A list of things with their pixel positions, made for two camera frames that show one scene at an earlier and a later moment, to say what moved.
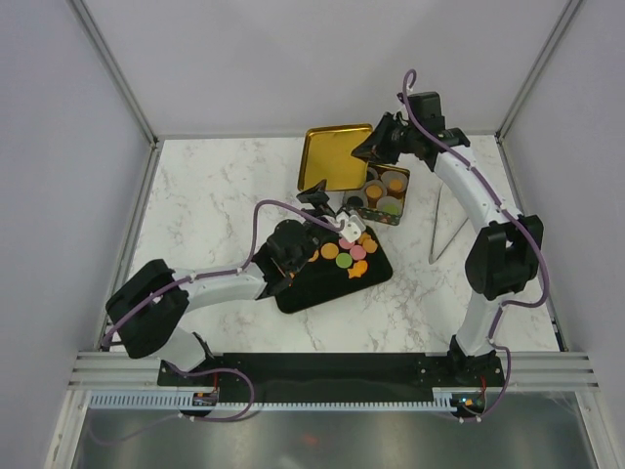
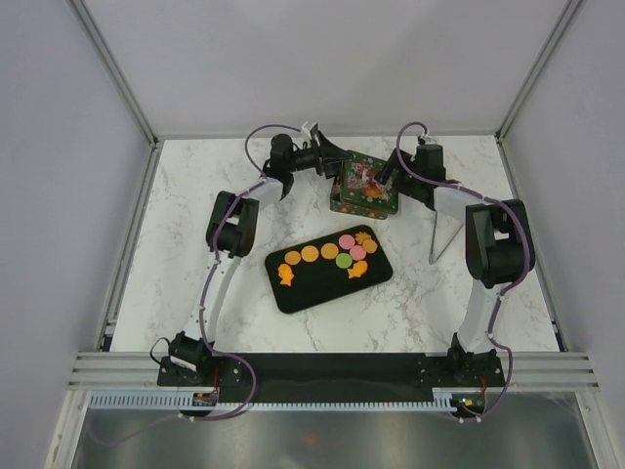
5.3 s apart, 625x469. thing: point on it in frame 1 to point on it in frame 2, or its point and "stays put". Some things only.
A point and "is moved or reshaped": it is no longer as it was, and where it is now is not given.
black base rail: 379,377 stays put
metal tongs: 434,245 stays put
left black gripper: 316,195 to 326,158
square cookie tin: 384,194 is moved or reshaped
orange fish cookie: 359,269 stays put
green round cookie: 344,260 stays put
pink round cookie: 345,243 stays put
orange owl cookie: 369,245 stays put
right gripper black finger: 378,146 to 393,163
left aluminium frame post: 92,29 stays put
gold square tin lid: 326,155 to 359,187
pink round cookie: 357,251 stays put
